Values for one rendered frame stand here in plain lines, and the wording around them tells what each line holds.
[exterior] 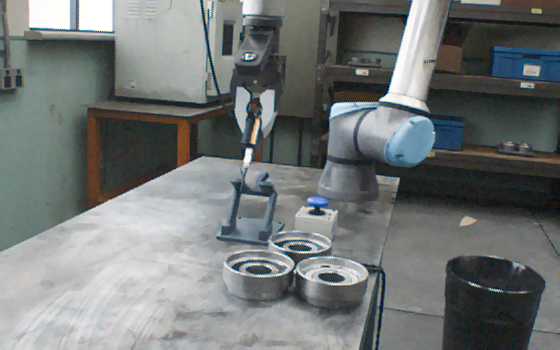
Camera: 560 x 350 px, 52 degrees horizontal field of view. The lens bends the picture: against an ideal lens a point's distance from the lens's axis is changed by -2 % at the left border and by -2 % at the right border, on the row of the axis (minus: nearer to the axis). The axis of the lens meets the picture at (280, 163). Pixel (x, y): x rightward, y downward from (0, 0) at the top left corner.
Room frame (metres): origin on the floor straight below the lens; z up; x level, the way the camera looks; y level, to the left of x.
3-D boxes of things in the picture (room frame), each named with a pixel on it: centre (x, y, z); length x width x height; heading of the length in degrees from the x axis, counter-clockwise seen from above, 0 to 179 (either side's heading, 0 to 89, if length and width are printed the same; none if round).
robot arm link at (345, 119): (1.40, -0.18, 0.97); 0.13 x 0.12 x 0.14; 38
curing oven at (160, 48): (3.43, 0.58, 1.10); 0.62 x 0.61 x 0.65; 166
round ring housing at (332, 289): (0.80, -0.09, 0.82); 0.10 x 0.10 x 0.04
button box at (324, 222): (1.07, -0.08, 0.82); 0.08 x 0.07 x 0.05; 166
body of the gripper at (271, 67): (1.07, 0.04, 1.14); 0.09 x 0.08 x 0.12; 167
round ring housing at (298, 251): (0.91, -0.04, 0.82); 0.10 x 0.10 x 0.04
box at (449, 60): (4.37, -1.10, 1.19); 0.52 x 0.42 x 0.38; 76
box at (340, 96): (4.49, -0.58, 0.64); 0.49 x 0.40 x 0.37; 81
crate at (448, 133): (4.38, -1.11, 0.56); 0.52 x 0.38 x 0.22; 73
